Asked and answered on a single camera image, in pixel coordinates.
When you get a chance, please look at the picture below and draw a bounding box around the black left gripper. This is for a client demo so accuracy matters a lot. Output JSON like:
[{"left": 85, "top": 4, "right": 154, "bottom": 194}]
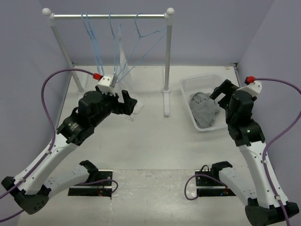
[{"left": 91, "top": 85, "right": 137, "bottom": 127}]

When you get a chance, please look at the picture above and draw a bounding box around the blue wire hanger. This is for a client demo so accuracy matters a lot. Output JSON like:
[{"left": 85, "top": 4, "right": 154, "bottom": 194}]
[{"left": 116, "top": 13, "right": 169, "bottom": 82}]

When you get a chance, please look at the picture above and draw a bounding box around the grey tank top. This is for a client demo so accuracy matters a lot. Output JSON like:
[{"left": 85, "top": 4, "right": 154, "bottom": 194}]
[{"left": 189, "top": 92, "right": 221, "bottom": 129}]

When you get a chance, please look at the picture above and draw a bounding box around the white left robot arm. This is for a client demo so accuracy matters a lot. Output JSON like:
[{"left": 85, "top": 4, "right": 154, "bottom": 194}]
[{"left": 1, "top": 90, "right": 137, "bottom": 215}]

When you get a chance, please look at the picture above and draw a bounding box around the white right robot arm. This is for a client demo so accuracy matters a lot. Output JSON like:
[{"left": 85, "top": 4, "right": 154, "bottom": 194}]
[{"left": 210, "top": 77, "right": 299, "bottom": 226}]

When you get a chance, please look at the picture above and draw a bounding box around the white tank top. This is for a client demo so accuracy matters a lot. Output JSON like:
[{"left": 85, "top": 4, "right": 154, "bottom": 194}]
[{"left": 116, "top": 28, "right": 144, "bottom": 121}]

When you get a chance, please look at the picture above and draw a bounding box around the blue empty hanger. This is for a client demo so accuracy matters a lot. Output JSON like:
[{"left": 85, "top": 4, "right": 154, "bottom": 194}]
[{"left": 81, "top": 13, "right": 104, "bottom": 75}]

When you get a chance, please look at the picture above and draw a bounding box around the white plastic laundry basket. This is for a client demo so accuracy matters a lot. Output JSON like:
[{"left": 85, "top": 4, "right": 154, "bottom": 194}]
[{"left": 179, "top": 73, "right": 227, "bottom": 132}]

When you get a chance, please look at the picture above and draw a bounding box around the white metal clothes rack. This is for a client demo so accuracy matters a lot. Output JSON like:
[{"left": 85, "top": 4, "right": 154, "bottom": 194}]
[{"left": 42, "top": 8, "right": 174, "bottom": 117}]

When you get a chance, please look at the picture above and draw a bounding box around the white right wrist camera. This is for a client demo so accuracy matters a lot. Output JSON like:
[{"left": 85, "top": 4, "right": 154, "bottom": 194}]
[{"left": 238, "top": 76, "right": 262, "bottom": 97}]

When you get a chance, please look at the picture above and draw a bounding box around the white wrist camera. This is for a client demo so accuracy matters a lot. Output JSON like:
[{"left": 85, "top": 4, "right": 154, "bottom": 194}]
[
  {"left": 238, "top": 76, "right": 262, "bottom": 97},
  {"left": 96, "top": 74, "right": 117, "bottom": 96}
]

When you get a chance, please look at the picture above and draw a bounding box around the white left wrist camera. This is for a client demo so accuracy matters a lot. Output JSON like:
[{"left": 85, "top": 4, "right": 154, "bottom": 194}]
[{"left": 96, "top": 74, "right": 117, "bottom": 96}]

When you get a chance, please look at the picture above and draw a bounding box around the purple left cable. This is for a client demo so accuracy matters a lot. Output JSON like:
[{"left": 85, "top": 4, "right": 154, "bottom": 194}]
[{"left": 0, "top": 68, "right": 119, "bottom": 222}]

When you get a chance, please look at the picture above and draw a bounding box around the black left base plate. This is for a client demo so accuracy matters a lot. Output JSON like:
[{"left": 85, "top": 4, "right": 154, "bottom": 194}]
[{"left": 68, "top": 169, "right": 114, "bottom": 198}]

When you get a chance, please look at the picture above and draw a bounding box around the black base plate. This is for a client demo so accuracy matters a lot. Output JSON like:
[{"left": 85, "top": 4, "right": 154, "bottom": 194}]
[
  {"left": 68, "top": 169, "right": 114, "bottom": 198},
  {"left": 195, "top": 163, "right": 236, "bottom": 197}
]

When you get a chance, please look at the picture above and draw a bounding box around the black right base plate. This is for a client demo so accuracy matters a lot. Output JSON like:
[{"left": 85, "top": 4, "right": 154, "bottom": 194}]
[{"left": 195, "top": 163, "right": 236, "bottom": 197}]

